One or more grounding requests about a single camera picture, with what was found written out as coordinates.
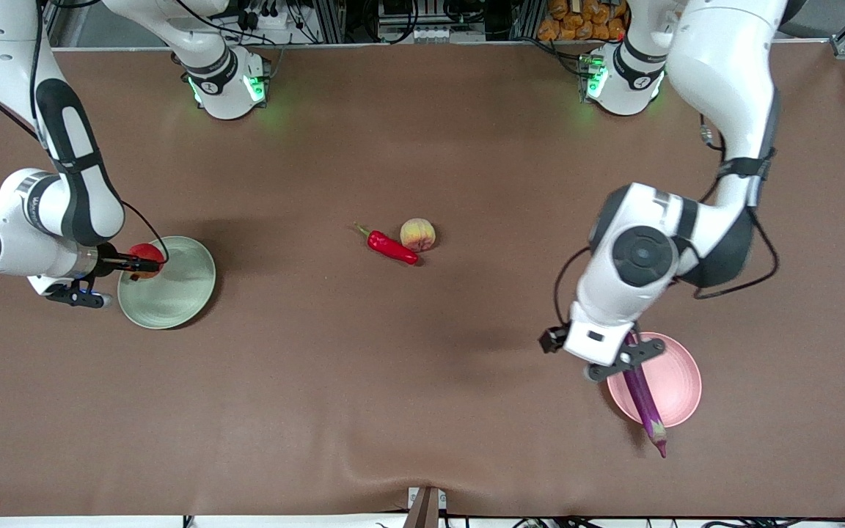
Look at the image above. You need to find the red pomegranate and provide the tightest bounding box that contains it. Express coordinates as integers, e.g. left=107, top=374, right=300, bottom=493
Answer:
left=128, top=243, right=167, bottom=282

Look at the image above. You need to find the long purple eggplant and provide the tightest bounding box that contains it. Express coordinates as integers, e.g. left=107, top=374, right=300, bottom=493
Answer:
left=622, top=331, right=668, bottom=459

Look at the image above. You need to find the yellow-red peach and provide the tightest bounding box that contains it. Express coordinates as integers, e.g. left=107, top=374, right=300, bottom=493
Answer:
left=400, top=218, right=436, bottom=253

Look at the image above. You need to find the red chili pepper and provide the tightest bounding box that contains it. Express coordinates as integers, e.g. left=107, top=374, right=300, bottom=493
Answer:
left=354, top=223, right=420, bottom=265

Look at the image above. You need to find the pink round plate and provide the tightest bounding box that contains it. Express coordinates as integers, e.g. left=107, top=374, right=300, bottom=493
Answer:
left=607, top=332, right=703, bottom=428

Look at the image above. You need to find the light green round plate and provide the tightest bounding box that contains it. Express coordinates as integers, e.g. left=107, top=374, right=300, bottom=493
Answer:
left=117, top=235, right=216, bottom=330

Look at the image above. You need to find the brown table cover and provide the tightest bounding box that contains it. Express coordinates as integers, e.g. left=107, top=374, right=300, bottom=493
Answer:
left=0, top=40, right=845, bottom=518

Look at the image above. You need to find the white power strip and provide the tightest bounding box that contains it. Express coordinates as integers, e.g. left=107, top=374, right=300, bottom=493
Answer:
left=235, top=0, right=291, bottom=30

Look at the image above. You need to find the pile of orange lumpy items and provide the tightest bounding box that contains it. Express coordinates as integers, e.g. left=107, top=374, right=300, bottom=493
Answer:
left=538, top=0, right=629, bottom=43

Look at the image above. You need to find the black silver electronics box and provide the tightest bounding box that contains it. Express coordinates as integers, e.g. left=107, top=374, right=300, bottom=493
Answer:
left=377, top=0, right=486, bottom=43

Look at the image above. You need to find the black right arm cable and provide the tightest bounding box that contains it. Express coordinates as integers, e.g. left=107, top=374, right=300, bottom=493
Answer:
left=0, top=0, right=170, bottom=265

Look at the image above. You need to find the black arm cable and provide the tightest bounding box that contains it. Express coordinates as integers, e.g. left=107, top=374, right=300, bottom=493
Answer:
left=0, top=0, right=170, bottom=265
left=553, top=114, right=781, bottom=334

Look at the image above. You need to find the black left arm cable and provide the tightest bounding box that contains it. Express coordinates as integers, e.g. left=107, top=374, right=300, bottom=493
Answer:
left=553, top=114, right=781, bottom=334

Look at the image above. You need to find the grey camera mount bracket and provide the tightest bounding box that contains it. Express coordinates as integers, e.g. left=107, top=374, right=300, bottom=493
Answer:
left=404, top=486, right=449, bottom=528

